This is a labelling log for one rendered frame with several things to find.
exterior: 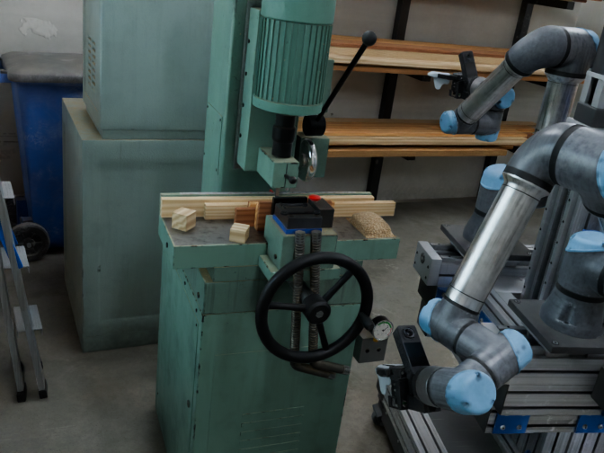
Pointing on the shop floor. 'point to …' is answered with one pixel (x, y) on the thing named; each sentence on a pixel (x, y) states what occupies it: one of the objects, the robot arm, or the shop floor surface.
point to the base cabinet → (242, 379)
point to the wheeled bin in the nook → (39, 143)
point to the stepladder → (25, 321)
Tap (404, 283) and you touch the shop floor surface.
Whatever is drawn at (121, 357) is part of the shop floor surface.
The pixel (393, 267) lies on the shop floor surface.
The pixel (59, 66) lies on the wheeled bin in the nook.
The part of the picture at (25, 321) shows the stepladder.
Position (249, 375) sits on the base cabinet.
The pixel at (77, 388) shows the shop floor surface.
